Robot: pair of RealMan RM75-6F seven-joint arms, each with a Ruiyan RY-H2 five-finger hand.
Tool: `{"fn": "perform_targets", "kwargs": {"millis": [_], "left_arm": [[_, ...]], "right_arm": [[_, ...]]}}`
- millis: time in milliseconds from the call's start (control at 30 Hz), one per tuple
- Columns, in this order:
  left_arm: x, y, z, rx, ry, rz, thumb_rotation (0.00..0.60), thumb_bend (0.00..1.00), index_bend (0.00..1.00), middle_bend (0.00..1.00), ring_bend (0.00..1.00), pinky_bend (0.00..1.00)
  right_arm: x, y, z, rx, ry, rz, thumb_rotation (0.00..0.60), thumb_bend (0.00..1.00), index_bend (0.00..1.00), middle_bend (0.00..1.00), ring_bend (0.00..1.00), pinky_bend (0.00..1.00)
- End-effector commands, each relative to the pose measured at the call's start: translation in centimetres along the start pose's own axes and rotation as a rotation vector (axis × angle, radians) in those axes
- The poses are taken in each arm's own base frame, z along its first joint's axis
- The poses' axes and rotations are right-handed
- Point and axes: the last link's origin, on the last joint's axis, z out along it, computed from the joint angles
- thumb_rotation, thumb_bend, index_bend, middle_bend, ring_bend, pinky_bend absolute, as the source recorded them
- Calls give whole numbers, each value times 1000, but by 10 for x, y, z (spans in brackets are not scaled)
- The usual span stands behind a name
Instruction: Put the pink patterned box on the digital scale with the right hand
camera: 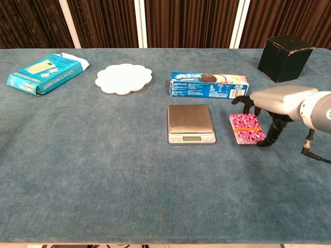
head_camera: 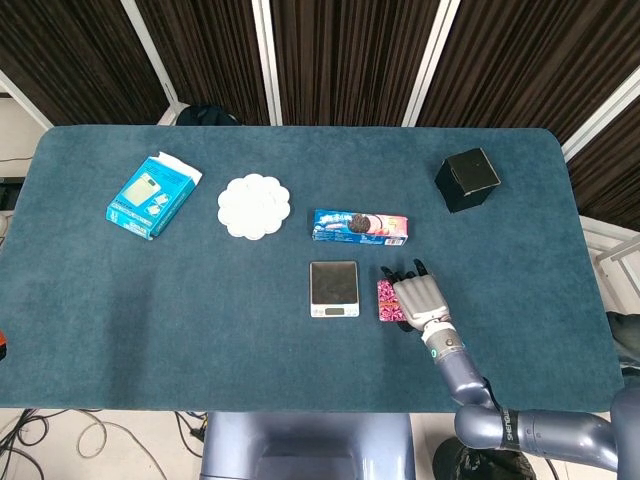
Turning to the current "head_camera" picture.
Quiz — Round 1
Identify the small pink patterned packet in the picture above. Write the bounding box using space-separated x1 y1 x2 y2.
376 279 402 324

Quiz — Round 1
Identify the black bag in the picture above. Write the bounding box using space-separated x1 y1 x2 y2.
176 103 242 127

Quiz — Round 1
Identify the white floor cable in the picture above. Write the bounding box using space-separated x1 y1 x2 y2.
76 412 169 480

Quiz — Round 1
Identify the blue tissue box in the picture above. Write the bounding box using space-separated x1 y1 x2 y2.
105 152 204 242

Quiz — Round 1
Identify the dark brown partition panel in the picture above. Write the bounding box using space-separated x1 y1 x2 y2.
417 0 640 147
269 0 441 127
135 0 274 126
567 107 640 232
0 0 169 127

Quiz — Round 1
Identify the blue table cloth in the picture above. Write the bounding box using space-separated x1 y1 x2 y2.
0 124 626 414

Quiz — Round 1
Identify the black floor cable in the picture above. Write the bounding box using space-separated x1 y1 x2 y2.
0 408 52 480
173 411 207 457

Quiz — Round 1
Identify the silver digital kitchen scale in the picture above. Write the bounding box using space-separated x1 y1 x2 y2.
308 260 361 319

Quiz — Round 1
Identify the black cardboard box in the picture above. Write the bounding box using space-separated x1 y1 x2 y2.
433 147 502 215

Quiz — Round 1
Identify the blue cookie box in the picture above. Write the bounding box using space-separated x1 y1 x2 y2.
311 208 410 247

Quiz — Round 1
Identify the white flower-shaped coaster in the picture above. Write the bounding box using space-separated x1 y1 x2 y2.
217 173 293 241

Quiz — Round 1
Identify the blue-grey robot torso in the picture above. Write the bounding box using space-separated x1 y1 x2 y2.
199 411 417 480

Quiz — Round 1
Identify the white metal frame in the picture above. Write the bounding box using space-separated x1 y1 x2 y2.
579 214 640 314

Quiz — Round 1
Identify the white partition post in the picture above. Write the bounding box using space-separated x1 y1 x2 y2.
560 74 640 163
401 0 462 128
251 0 284 127
0 68 54 130
119 0 182 126

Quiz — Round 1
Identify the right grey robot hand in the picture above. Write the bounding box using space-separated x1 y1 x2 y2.
380 258 454 335

